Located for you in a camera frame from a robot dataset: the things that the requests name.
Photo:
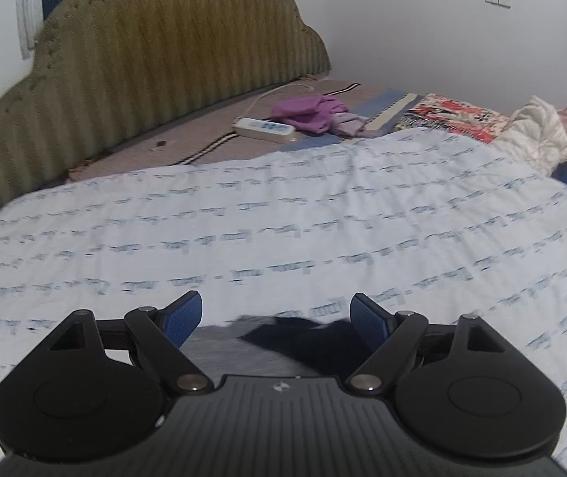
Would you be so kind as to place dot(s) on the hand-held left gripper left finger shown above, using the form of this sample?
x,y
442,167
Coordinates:
x,y
186,315

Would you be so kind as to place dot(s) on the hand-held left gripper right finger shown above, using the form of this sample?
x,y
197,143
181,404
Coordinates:
x,y
368,318

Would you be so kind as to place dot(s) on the navy and grey knit sweater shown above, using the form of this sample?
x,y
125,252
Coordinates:
x,y
303,343

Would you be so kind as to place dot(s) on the white printed quilt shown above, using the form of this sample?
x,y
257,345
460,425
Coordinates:
x,y
288,208

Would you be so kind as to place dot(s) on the small dark brown object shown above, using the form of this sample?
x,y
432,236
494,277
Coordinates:
x,y
159,144

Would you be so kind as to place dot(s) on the brown bed mat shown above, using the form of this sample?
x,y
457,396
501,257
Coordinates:
x,y
204,129

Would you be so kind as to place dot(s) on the lilac cloth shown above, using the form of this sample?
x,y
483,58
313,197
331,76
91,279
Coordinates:
x,y
350,124

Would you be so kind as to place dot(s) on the white power strip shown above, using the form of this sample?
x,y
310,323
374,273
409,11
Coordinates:
x,y
263,129

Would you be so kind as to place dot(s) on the purple cloth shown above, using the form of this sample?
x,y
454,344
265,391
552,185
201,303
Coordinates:
x,y
303,112

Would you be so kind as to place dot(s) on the red floral cloth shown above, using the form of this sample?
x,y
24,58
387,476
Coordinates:
x,y
452,114

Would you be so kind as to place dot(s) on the cream cloth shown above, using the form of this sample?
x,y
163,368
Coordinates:
x,y
537,134

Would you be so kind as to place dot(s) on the olive padded headboard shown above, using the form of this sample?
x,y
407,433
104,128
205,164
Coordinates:
x,y
139,59

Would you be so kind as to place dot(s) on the white window frame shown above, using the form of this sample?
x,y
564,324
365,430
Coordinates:
x,y
27,10

